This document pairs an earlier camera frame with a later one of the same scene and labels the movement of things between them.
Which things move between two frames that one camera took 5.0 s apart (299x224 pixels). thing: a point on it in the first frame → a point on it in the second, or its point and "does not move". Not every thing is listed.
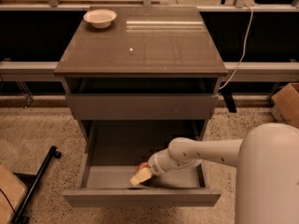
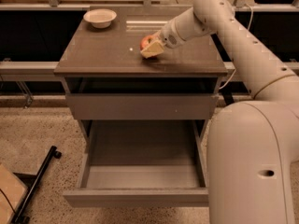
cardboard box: (12, 191) does not move
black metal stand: (21, 216) does not move
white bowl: (101, 18) does not move
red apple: (142, 165) → (146, 41)
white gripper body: (155, 165) → (167, 36)
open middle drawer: (110, 152) does not move
